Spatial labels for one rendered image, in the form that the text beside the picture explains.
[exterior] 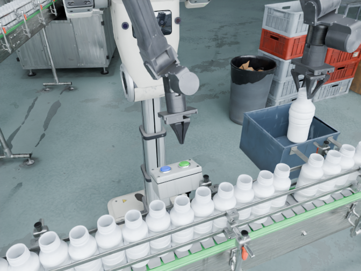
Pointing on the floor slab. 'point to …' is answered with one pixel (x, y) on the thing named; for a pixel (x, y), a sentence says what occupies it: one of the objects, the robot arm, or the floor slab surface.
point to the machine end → (71, 43)
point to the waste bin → (249, 85)
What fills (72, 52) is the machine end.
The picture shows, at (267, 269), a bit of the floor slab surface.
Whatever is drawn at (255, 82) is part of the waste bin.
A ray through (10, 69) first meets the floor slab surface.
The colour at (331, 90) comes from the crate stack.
